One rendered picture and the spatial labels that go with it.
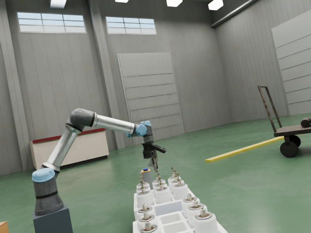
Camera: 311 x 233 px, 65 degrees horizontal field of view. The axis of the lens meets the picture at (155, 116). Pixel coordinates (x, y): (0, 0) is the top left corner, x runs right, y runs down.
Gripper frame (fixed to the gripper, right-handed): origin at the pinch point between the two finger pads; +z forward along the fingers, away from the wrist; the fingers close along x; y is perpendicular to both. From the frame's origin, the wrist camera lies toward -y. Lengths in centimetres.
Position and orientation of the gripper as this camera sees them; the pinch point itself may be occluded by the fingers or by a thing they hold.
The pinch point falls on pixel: (156, 168)
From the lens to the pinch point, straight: 183.8
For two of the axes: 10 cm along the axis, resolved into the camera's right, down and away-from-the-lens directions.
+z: 1.9, 9.8, -0.3
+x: -2.9, 0.3, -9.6
